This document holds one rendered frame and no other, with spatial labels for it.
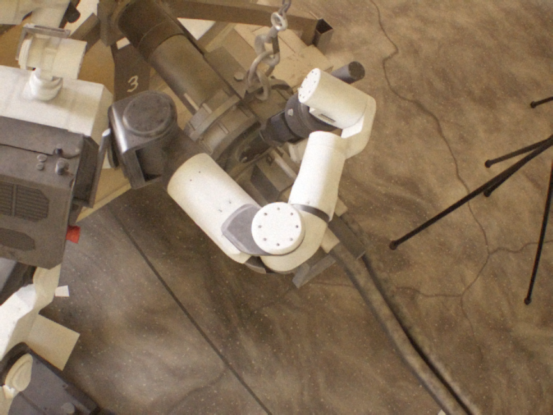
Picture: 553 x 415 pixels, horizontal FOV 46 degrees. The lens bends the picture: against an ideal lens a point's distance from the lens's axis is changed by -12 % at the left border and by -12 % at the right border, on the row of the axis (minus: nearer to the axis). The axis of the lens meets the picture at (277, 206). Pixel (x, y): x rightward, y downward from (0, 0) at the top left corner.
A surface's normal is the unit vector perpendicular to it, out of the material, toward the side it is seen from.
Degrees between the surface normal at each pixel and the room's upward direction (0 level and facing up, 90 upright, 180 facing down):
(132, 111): 11
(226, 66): 0
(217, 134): 42
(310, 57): 0
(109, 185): 0
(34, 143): 17
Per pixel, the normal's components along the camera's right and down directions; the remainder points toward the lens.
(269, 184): -0.76, 0.50
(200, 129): -0.44, 0.07
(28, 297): 0.36, -0.66
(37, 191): 0.03, 0.74
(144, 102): 0.00, -0.40
